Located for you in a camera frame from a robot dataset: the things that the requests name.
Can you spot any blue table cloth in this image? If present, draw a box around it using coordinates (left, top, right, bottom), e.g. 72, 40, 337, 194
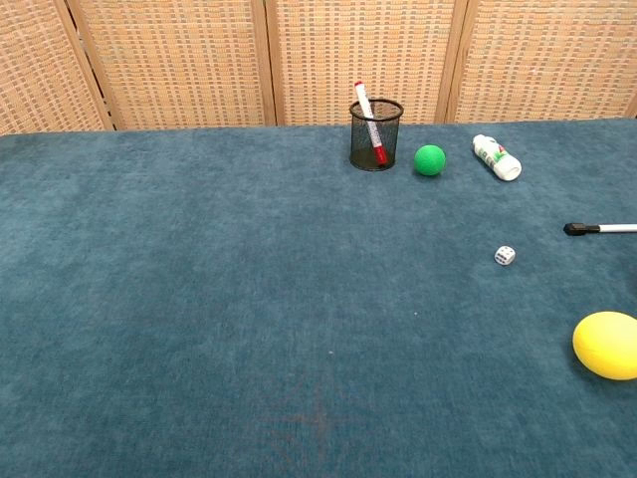
0, 117, 637, 478

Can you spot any black mesh pen holder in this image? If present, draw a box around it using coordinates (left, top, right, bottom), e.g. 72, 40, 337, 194
348, 99, 404, 173

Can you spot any red white marker pen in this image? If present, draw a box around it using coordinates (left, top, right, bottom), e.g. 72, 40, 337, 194
353, 81, 389, 167

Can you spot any green ball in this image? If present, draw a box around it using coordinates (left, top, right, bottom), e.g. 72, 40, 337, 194
413, 143, 447, 177

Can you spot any small white plastic bottle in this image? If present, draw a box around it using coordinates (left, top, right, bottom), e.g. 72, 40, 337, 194
472, 133, 524, 183

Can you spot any woven wooden folding screen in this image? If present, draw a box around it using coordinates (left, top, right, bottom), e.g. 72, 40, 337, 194
0, 0, 637, 137

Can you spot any silver black-tipped stick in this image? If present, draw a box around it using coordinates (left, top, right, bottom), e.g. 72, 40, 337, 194
562, 222, 637, 237

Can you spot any yellow ball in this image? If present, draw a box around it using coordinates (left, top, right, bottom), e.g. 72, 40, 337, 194
571, 311, 637, 381

